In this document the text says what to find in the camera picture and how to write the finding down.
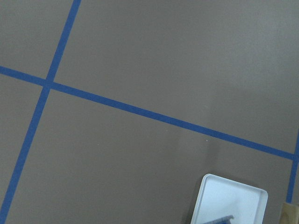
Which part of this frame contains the brown paper table cover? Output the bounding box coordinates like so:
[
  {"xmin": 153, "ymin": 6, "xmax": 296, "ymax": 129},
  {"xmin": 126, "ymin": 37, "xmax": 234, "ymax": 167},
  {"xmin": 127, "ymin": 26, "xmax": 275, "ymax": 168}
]
[{"xmin": 0, "ymin": 0, "xmax": 299, "ymax": 224}]

